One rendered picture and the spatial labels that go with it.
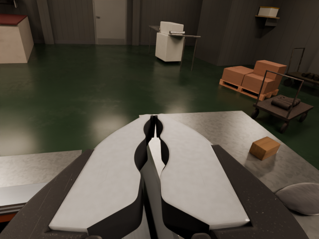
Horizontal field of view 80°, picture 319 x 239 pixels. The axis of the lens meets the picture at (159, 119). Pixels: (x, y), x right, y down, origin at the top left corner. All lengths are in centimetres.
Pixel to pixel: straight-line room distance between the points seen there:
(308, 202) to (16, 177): 118
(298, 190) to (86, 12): 861
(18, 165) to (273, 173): 118
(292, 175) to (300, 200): 15
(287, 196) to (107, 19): 865
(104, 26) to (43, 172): 808
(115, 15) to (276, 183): 864
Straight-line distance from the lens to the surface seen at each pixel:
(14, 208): 95
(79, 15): 881
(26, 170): 121
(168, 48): 629
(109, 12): 894
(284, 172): 85
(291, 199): 71
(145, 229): 77
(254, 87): 473
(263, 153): 83
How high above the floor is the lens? 152
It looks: 30 degrees down
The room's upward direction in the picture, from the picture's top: 6 degrees clockwise
